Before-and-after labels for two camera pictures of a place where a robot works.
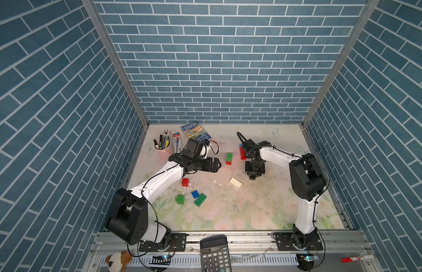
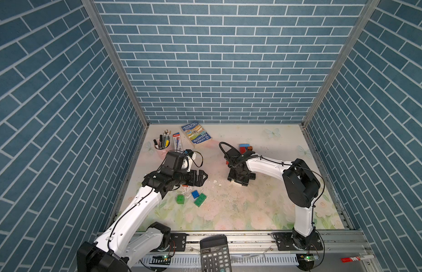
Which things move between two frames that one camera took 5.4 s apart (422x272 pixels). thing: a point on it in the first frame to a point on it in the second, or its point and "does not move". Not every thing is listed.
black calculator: x=215 y=254 does not move
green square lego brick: x=180 y=199 does not move
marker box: x=177 y=143 does not move
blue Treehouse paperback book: x=195 y=131 does not move
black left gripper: x=214 y=168 to x=199 y=181
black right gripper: x=260 y=172 to x=230 y=176
